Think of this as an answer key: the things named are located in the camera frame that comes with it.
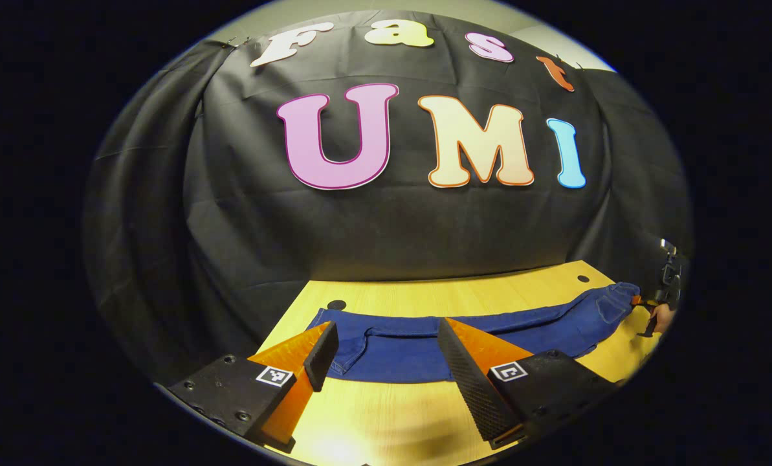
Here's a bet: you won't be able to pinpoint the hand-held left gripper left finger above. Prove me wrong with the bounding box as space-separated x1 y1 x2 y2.
168 320 340 454

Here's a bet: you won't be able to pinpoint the black backdrop cloth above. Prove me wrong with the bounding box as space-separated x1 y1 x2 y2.
82 10 694 389

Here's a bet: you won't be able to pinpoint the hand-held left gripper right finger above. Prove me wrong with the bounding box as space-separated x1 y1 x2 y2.
437 317 621 451

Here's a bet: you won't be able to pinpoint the blue jeans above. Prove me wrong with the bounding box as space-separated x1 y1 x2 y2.
306 282 642 384

